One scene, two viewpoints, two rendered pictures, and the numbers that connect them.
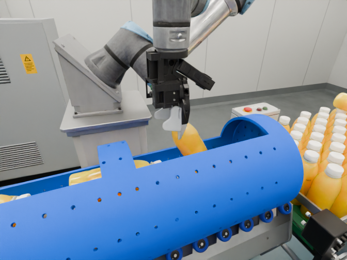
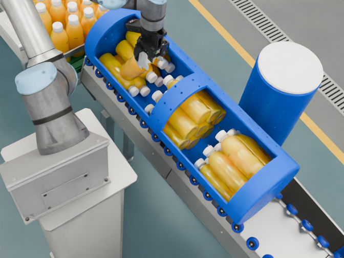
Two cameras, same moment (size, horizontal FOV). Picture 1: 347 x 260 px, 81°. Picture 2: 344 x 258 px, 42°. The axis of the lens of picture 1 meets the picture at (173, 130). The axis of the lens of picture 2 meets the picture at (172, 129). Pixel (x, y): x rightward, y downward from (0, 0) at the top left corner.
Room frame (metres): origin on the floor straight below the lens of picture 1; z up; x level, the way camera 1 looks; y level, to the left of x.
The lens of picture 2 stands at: (0.79, 0.95, 2.44)
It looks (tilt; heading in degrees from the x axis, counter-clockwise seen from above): 58 degrees down; 243
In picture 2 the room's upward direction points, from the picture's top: 11 degrees clockwise
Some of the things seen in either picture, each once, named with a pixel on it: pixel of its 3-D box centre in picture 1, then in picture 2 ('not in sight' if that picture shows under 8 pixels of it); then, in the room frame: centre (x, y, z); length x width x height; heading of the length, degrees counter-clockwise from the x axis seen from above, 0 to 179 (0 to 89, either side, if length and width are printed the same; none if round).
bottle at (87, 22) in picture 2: not in sight; (89, 29); (0.58, -0.41, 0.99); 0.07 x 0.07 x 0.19
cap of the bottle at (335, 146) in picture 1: (337, 147); not in sight; (0.56, -0.56, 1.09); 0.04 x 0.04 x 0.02
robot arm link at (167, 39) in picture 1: (172, 39); (153, 18); (0.45, 0.00, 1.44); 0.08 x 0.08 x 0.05
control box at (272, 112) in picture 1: (254, 118); (19, 34); (0.87, -0.39, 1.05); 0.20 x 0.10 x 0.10; 112
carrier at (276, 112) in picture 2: not in sight; (261, 123); (-0.18, -0.01, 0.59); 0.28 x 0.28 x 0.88
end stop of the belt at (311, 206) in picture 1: (277, 178); (99, 38); (0.55, -0.38, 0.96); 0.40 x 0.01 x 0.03; 22
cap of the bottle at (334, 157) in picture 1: (335, 157); not in sight; (0.51, -0.51, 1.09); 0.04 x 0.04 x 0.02
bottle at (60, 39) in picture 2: not in sight; (60, 44); (0.72, -0.36, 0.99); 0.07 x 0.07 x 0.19
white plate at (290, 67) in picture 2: not in sight; (290, 66); (-0.18, -0.01, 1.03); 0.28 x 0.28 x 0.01
